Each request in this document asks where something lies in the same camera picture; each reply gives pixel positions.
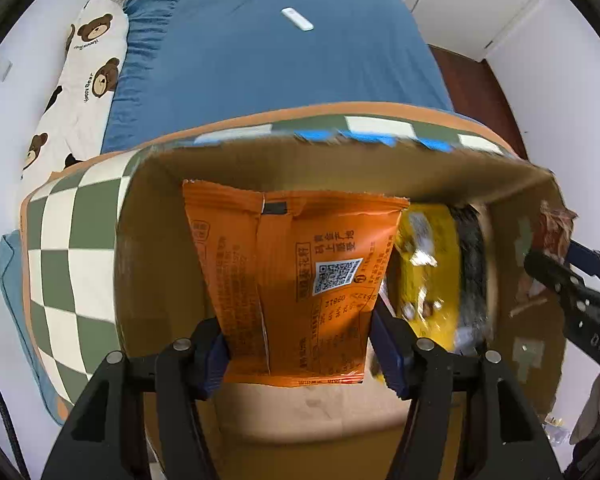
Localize black snack packet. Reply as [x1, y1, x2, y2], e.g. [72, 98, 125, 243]
[452, 205, 496, 356]

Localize white door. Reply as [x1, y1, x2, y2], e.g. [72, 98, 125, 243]
[387, 0, 563, 63]

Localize light blue cushion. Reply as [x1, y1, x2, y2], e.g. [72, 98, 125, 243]
[0, 230, 76, 426]

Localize bear print pillow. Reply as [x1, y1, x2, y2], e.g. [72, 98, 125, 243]
[21, 0, 129, 181]

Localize brown snack packet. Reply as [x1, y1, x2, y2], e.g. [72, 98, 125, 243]
[517, 200, 579, 306]

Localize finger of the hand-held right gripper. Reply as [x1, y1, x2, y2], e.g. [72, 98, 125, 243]
[524, 249, 589, 312]
[566, 240, 600, 276]

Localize black cable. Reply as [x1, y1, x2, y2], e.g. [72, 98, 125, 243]
[0, 355, 31, 480]

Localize green white checkered blanket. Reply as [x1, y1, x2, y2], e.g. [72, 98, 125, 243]
[19, 101, 528, 426]

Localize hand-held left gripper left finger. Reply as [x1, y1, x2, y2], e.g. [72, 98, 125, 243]
[40, 317, 231, 480]

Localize orange snack packet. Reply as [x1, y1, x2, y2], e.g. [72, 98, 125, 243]
[181, 178, 411, 389]

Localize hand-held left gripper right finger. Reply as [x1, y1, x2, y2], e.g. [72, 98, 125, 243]
[370, 305, 566, 480]

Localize white remote control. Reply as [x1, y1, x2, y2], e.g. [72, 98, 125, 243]
[281, 7, 314, 32]

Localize blue bed sheet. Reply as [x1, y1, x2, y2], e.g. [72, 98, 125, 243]
[100, 0, 456, 153]

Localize yellow snack packet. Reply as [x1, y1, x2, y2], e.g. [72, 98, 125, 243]
[382, 203, 463, 351]

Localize cardboard box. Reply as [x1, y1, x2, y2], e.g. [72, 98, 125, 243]
[114, 130, 578, 480]

